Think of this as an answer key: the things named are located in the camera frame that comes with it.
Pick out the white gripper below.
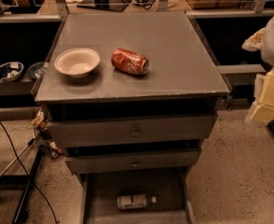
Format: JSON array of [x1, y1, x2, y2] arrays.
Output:
[[241, 28, 274, 126]]

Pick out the blue plastic bottle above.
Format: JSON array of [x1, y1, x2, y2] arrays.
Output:
[[116, 194, 157, 210]]

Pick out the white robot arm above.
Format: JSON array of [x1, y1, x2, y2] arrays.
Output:
[[241, 16, 274, 126]]

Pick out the top grey drawer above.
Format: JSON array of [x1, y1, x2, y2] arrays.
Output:
[[48, 113, 217, 147]]

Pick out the grey drawer cabinet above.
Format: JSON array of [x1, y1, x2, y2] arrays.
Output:
[[31, 10, 231, 224]]

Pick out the open bottom grey drawer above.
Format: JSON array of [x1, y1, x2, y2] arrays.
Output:
[[80, 168, 196, 224]]

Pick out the middle grey drawer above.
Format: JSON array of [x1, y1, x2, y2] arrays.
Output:
[[65, 148, 201, 174]]

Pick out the crushed red soda can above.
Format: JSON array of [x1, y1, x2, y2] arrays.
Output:
[[111, 49, 149, 76]]

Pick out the black monitor stand base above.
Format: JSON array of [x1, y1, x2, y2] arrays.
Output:
[[76, 0, 129, 12]]

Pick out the white paper bowl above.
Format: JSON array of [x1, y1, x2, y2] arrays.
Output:
[[54, 48, 100, 78]]

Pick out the dark glass bowl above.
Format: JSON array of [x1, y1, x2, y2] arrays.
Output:
[[26, 62, 48, 80]]

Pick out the snack wrappers pile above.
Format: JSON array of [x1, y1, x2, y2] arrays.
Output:
[[30, 109, 63, 159]]

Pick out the white bowl with items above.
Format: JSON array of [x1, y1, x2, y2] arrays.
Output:
[[0, 62, 24, 82]]

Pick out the black tripod stand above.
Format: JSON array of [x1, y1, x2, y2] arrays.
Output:
[[0, 138, 42, 224]]

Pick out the black floor cable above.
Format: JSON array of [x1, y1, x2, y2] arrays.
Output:
[[0, 112, 61, 224]]

